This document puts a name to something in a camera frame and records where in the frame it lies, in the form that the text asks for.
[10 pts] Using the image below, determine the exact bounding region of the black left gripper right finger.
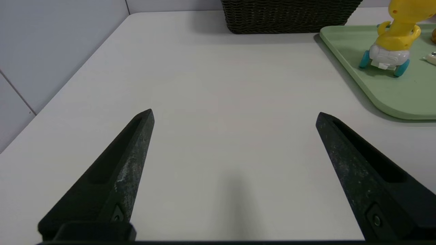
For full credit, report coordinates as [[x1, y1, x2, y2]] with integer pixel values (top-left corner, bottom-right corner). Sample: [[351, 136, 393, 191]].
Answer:
[[315, 112, 436, 242]]

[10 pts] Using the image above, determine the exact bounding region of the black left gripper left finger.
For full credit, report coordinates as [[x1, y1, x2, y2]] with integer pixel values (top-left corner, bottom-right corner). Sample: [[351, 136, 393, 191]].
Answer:
[[37, 109, 155, 242]]

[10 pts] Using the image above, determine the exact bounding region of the dark brown wicker basket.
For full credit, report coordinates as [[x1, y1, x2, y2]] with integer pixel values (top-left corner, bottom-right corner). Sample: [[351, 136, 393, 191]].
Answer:
[[221, 0, 363, 34]]

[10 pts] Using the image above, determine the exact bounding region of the yellow duck toy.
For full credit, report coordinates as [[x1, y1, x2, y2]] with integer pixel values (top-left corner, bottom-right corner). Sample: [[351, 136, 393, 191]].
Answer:
[[359, 0, 436, 77]]

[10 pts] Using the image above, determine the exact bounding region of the light green plastic tray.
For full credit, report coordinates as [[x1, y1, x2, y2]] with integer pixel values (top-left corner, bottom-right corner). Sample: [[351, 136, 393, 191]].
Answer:
[[320, 24, 436, 120]]

